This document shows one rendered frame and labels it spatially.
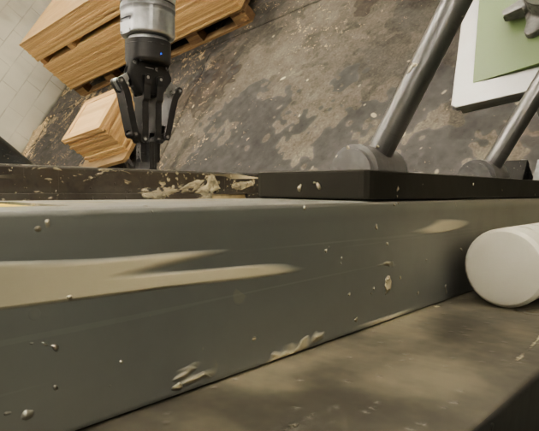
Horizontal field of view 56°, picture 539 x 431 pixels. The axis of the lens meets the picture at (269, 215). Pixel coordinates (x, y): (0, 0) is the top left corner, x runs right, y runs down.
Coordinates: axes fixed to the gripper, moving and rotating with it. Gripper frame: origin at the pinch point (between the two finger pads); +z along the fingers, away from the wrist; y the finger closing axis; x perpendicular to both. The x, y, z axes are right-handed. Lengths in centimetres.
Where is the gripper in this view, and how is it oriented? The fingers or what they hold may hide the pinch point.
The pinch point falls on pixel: (148, 162)
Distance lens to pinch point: 88.3
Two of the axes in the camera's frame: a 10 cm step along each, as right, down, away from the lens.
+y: -6.9, 0.3, -7.3
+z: -0.1, 10.0, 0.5
